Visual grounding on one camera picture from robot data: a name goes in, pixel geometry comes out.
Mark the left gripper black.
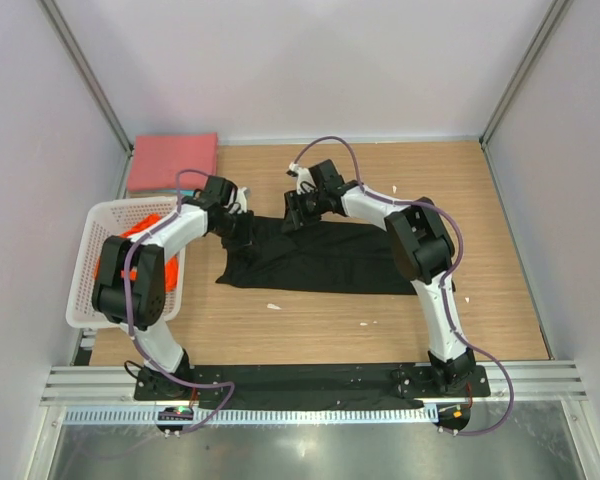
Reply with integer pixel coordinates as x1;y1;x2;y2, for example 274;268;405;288
211;208;261;257

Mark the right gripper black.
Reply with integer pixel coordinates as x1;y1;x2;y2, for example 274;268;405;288
280;189;326;235

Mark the black t-shirt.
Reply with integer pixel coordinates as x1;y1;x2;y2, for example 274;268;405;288
216;216;416;296

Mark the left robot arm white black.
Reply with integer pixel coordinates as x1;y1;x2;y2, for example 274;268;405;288
92;176;253;400

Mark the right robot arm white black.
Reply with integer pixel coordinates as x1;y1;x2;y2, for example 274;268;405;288
283;160;476;396

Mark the folded teal t-shirt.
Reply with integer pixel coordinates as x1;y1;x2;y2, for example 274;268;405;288
152;189;199;197

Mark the orange t-shirt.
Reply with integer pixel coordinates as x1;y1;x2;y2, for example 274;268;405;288
117;213;179;294

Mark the folded pink t-shirt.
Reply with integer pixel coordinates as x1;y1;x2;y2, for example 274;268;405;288
126;133;218;193

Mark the white plastic basket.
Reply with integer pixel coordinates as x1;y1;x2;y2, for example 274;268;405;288
66;196;176;330

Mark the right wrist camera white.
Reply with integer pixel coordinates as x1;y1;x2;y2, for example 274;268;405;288
287;162;316;194

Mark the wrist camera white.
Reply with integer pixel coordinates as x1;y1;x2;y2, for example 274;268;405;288
287;162;316;194
228;187;250;214

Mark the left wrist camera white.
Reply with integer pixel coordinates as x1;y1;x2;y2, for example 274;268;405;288
228;187;250;214

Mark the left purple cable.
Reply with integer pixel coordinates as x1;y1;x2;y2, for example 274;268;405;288
54;169;237;461

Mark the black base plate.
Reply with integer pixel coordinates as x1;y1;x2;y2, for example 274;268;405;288
133;362;491;407

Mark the white slotted cable duct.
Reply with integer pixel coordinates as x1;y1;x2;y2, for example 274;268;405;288
63;404;438;427

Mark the aluminium frame rail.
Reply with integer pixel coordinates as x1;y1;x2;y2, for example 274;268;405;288
39;363;151;407

